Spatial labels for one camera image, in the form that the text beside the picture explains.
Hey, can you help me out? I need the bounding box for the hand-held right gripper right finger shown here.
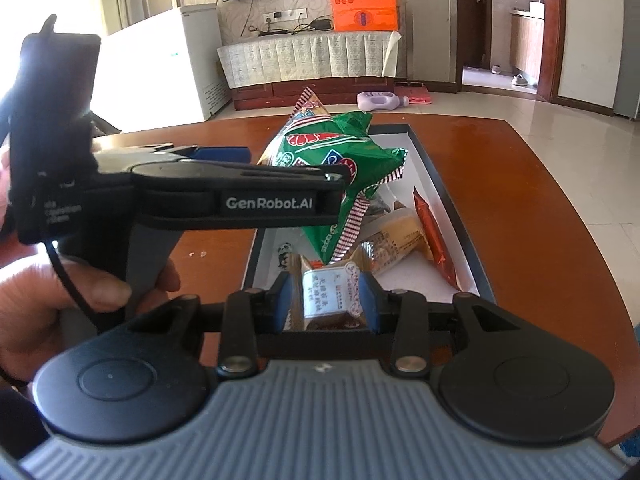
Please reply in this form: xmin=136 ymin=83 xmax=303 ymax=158
xmin=361 ymin=272 xmax=521 ymax=377

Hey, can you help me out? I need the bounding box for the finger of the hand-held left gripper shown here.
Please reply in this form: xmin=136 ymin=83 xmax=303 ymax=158
xmin=145 ymin=144 xmax=252 ymax=166
xmin=240 ymin=164 xmax=352 ymax=194

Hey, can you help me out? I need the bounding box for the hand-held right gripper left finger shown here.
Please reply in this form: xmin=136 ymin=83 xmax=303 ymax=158
xmin=127 ymin=272 xmax=296 ymax=378

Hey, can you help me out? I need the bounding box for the clear pastry packet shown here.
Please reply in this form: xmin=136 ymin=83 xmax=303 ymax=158
xmin=285 ymin=259 xmax=368 ymax=332

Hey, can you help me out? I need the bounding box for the plain green snack bag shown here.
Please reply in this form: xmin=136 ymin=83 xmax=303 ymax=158
xmin=300 ymin=110 xmax=407 ymax=267

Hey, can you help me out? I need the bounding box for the white cardboard box blue rim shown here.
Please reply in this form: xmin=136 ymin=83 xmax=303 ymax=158
xmin=241 ymin=122 xmax=497 ymax=361

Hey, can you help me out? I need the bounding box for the person's left hand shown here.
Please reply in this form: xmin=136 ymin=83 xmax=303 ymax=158
xmin=0 ymin=255 xmax=182 ymax=387

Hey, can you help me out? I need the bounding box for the beige wrapped snack packet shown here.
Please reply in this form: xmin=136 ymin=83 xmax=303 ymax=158
xmin=357 ymin=209 xmax=427 ymax=277

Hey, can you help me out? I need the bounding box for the dark wooden television cabinet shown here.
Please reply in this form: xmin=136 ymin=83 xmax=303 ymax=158
xmin=231 ymin=76 xmax=396 ymax=111

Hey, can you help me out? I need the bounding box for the purple detergent bottle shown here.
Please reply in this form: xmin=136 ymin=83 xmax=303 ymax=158
xmin=356 ymin=90 xmax=410 ymax=112

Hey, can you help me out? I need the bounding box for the long orange snack packet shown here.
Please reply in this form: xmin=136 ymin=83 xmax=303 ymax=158
xmin=412 ymin=186 xmax=460 ymax=292

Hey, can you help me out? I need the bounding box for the white chest freezer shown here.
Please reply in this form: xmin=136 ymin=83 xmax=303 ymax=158
xmin=97 ymin=4 xmax=232 ymax=123

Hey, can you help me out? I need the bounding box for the pink floor mat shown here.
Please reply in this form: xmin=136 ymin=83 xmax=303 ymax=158
xmin=395 ymin=82 xmax=433 ymax=106

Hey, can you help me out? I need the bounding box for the patterned cabinet cover cloth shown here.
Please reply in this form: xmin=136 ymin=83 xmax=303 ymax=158
xmin=216 ymin=30 xmax=402 ymax=92

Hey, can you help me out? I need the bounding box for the orange gift box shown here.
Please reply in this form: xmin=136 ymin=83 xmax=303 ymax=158
xmin=326 ymin=0 xmax=401 ymax=32

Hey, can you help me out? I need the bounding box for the dark wooden door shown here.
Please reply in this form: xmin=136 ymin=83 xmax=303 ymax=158
xmin=462 ymin=0 xmax=493 ymax=68

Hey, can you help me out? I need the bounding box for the wooden kitchen cabinet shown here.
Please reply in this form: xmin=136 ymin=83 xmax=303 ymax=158
xmin=510 ymin=0 xmax=546 ymax=83

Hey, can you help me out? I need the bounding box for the black cable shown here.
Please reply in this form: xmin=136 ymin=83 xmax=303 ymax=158
xmin=45 ymin=240 xmax=101 ymax=331

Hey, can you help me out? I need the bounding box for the white wall socket strip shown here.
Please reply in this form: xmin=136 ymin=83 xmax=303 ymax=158
xmin=262 ymin=7 xmax=307 ymax=22

